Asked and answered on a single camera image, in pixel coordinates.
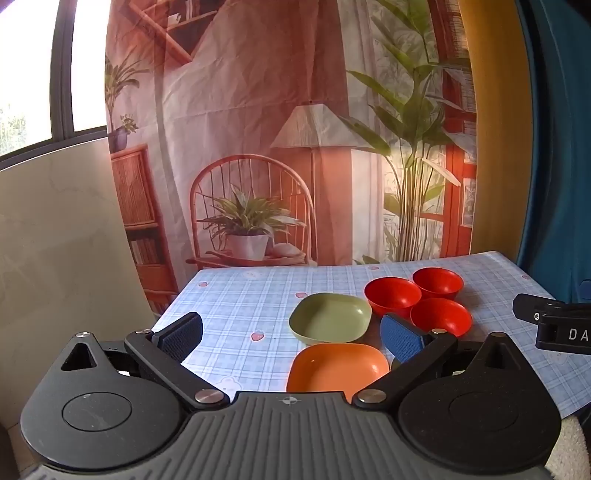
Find blue curtain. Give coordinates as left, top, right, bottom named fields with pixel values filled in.
left=515, top=0, right=591, bottom=303

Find red bowl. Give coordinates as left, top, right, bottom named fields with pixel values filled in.
left=410, top=298, right=473, bottom=337
left=364, top=276, right=422, bottom=320
left=412, top=267, right=464, bottom=301

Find white fleece clothing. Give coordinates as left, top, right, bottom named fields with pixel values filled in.
left=549, top=416, right=591, bottom=480

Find green square plate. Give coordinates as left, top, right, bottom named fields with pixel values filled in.
left=289, top=292, right=372, bottom=346

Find blue checked tablecloth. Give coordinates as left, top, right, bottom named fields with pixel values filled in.
left=152, top=250, right=591, bottom=416

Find orange square plate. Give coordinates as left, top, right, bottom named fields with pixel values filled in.
left=286, top=342, right=391, bottom=394

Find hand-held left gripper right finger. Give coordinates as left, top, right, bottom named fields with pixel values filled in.
left=353, top=313, right=525, bottom=410

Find printed wall tapestry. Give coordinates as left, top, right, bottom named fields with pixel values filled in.
left=105, top=0, right=478, bottom=317

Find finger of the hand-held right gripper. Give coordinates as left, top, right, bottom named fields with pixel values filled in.
left=512, top=293, right=567, bottom=324

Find window with dark frame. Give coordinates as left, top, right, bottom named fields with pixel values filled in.
left=0, top=0, right=109, bottom=160

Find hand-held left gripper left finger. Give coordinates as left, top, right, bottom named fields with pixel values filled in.
left=60, top=312, right=230, bottom=411

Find olive yellow curtain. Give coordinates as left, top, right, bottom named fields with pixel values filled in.
left=457, top=0, right=534, bottom=257

